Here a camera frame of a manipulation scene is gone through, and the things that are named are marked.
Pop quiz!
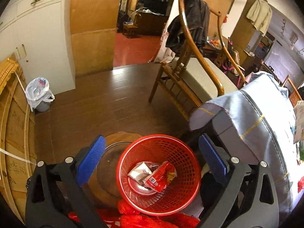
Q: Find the red mesh plastic basket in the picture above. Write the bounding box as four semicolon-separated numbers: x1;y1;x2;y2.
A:
118;135;202;216

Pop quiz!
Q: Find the dark wooden cabinet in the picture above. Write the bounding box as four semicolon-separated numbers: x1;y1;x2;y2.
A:
135;0;177;36

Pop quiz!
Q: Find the dark storage crate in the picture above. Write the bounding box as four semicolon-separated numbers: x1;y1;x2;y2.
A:
255;36;273;59

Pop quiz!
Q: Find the wooden armchair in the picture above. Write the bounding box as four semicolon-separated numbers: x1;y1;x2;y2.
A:
148;0;245;121

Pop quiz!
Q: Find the white silver packet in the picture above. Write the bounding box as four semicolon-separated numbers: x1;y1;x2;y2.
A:
127;161;154;183

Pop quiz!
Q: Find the bowl of oranges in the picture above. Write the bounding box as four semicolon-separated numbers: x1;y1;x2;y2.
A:
207;38;222;49

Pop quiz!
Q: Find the large cardboard board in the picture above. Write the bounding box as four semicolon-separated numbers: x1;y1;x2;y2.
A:
0;59;37;224

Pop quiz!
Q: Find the white red floral curtain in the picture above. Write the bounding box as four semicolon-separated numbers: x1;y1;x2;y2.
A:
152;0;207;63

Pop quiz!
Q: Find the small wooden stool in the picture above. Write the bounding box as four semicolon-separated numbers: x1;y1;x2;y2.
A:
123;24;138;38

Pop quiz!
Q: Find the red snack packet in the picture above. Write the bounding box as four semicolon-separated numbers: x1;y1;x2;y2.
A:
142;161;177;193

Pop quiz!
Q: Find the grey seat cushion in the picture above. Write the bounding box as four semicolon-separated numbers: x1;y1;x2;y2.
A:
171;57;239;105

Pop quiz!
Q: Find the black jacket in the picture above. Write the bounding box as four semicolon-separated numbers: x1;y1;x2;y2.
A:
165;0;211;53

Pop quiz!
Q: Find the bin with white bag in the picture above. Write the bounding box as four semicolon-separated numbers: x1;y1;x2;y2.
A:
25;77;55;112

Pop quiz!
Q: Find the carved wooden chair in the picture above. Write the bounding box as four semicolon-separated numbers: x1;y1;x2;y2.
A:
281;75;303;107

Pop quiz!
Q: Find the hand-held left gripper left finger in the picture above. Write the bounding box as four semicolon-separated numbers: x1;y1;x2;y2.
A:
25;135;107;228

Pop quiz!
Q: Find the round wooden turntable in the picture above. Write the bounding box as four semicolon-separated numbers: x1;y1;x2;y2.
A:
93;131;145;207

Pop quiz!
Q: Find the red mesh bag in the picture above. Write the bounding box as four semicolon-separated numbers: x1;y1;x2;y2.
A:
69;199;201;228

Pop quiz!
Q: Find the blue striped tablecloth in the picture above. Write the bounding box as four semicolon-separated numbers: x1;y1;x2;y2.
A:
189;71;304;224

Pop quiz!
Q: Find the grey waste bin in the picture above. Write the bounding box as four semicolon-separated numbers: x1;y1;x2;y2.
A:
36;100;51;112

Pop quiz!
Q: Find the yellow knitted cloth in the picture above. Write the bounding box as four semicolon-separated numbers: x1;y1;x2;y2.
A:
0;58;19;95

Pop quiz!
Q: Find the round glass plate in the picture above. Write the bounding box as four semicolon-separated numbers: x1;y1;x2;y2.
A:
96;141;133;199

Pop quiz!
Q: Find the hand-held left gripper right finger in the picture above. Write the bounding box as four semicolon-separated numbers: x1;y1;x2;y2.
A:
198;134;279;228

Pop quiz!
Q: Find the beige jacket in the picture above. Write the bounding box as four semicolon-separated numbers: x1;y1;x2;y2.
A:
246;0;273;36

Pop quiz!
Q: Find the pink metal frame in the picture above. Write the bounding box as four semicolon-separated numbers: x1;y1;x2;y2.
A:
222;59;246;87

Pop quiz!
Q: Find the white cabinet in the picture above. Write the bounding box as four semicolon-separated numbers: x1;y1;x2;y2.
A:
0;0;76;95

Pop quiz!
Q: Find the brown wardrobe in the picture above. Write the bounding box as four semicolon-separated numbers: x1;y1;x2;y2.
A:
230;0;273;60

